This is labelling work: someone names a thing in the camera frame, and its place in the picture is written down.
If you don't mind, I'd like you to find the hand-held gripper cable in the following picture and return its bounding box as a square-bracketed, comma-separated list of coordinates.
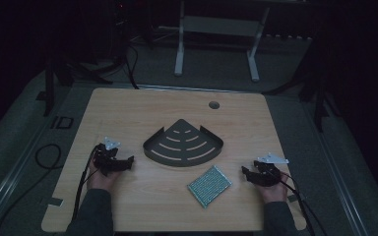
[71, 147, 98, 221]
[279, 172, 330, 236]

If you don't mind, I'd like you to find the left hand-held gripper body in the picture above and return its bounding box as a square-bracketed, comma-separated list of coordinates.
[93, 136, 123, 176]

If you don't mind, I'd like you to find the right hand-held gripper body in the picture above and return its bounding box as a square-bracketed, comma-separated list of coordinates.
[253, 151, 290, 188]

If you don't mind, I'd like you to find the black tripod stand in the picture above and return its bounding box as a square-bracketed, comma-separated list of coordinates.
[265, 38, 344, 134]
[34, 48, 114, 118]

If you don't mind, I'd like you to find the thin black cable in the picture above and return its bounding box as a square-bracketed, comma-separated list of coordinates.
[123, 41, 141, 90]

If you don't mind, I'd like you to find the left hand-held gripper cable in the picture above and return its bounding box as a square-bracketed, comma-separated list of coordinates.
[71, 147, 98, 221]

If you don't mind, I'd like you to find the person's left hand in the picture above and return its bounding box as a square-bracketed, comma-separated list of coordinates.
[86, 156, 123, 192]

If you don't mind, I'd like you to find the white metal stand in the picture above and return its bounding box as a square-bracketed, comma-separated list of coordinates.
[173, 0, 272, 84]

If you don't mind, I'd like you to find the right hand-held gripper cable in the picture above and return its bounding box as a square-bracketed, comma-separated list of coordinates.
[279, 172, 330, 236]

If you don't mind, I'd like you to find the black floor cable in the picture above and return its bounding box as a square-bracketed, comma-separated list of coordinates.
[0, 143, 64, 236]

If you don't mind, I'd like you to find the black metal corner shelf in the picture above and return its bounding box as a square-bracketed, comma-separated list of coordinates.
[142, 118, 224, 168]

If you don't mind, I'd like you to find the person's right hand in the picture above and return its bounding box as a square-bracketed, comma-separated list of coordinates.
[259, 171, 291, 205]

